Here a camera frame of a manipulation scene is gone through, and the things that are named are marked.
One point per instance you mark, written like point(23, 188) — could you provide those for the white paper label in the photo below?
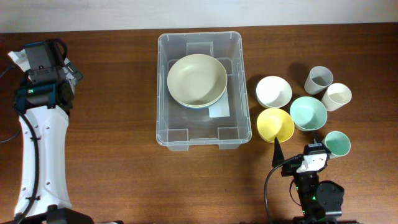
point(220, 109)

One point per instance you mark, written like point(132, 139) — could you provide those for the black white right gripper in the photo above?
point(290, 167)

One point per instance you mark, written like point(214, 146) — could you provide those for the grey plastic cup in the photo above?
point(318, 79)

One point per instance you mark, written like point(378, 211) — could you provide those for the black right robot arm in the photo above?
point(320, 201)

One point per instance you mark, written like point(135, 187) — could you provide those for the beige plate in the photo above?
point(197, 79)

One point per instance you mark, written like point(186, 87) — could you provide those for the white plastic bowl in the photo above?
point(273, 92)

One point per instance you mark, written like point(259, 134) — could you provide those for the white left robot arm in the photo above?
point(43, 195)

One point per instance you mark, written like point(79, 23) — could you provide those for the green plastic cup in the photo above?
point(338, 144)

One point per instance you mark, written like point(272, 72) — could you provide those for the white plastic cup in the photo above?
point(336, 96)

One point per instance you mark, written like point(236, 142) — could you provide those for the clear plastic storage container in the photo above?
point(178, 127)

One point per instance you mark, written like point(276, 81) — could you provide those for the yellow plastic bowl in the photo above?
point(275, 123)

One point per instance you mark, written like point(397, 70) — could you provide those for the dark blue plastic plate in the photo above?
point(202, 106)

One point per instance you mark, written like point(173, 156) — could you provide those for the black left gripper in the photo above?
point(74, 73)

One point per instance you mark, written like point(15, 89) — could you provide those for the mint green plastic bowl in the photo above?
point(308, 113)

